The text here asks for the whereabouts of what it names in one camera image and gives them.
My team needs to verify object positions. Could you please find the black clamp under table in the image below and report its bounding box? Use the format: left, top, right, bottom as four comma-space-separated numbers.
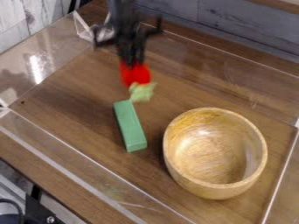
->
0, 186, 66, 224

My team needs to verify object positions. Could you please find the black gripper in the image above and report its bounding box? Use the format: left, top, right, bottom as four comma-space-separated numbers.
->
94, 14, 163, 67

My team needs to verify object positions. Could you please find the red plush strawberry toy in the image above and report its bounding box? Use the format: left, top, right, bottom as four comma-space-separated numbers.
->
120, 60, 156, 102

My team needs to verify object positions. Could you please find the clear acrylic tray wall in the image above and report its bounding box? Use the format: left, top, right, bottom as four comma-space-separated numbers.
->
0, 17, 299, 224

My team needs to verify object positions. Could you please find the wooden bowl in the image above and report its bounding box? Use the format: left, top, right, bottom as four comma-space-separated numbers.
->
163, 108, 267, 200

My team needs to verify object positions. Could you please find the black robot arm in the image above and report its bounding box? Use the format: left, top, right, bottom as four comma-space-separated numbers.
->
92, 0, 163, 68

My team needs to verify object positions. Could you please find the green rectangular block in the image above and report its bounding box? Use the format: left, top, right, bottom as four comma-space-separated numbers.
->
114, 100, 147, 152

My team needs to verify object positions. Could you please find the clear acrylic corner bracket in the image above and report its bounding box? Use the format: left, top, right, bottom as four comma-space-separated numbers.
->
72, 11, 115, 44

